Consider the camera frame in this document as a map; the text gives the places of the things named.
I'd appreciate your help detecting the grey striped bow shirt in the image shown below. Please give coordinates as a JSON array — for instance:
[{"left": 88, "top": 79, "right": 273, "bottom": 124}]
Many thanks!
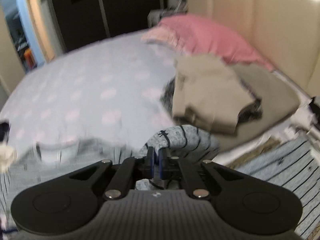
[{"left": 1, "top": 125, "right": 319, "bottom": 239}]

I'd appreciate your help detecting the folded khaki garment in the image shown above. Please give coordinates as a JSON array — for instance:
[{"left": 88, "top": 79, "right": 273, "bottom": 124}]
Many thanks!
[{"left": 172, "top": 55, "right": 300, "bottom": 151}]

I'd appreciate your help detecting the polka dot bed sheet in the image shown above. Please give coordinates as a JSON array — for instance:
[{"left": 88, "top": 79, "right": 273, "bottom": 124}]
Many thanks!
[{"left": 1, "top": 31, "right": 176, "bottom": 155}]

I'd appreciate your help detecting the dark patterned folded garment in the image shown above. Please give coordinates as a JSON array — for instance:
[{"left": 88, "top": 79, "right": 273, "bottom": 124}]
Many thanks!
[{"left": 160, "top": 77, "right": 263, "bottom": 124}]

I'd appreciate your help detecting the cream white garment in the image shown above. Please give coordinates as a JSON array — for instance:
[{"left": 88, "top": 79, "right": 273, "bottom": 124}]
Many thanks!
[{"left": 0, "top": 144, "right": 17, "bottom": 173}]

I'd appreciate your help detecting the small dark cloth item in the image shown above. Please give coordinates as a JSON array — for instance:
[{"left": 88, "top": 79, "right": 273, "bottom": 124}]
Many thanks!
[{"left": 0, "top": 121, "right": 10, "bottom": 141}]

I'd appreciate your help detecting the light pink ruffled garment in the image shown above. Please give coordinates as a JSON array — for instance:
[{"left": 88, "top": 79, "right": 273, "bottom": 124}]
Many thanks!
[{"left": 141, "top": 25, "right": 185, "bottom": 53}]

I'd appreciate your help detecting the pink pillow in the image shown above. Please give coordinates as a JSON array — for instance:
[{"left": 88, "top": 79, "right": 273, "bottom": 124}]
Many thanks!
[{"left": 158, "top": 14, "right": 274, "bottom": 72}]

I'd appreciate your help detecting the open white door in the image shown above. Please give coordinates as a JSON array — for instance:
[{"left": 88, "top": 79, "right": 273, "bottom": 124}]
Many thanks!
[{"left": 0, "top": 8, "right": 25, "bottom": 95}]

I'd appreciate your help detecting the beige padded headboard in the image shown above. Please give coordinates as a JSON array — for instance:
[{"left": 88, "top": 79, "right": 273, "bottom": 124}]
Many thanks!
[{"left": 188, "top": 0, "right": 319, "bottom": 96}]

